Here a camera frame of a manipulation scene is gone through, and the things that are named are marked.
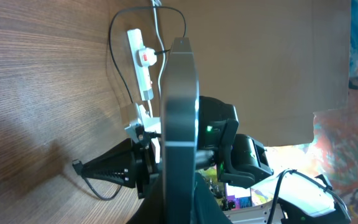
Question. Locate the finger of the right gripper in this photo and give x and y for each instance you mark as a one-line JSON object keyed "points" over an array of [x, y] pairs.
{"points": [[116, 165]]}

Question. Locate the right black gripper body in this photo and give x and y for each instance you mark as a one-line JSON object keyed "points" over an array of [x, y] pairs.
{"points": [[147, 170]]}

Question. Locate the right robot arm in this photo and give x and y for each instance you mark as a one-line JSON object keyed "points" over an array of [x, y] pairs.
{"points": [[240, 161]]}

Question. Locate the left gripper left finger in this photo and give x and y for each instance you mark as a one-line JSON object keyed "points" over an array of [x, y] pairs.
{"points": [[151, 209]]}

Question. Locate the white power strip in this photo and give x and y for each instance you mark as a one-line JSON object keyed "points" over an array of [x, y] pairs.
{"points": [[142, 73]]}

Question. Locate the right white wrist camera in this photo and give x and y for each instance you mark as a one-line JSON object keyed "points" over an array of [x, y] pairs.
{"points": [[134, 116]]}

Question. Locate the teal Galaxy smartphone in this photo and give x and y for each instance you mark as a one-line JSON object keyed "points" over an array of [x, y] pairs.
{"points": [[179, 120]]}

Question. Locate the white USB charger plug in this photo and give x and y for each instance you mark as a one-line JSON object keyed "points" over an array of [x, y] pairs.
{"points": [[147, 57]]}

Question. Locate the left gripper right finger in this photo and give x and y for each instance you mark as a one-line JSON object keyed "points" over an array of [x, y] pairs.
{"points": [[207, 211]]}

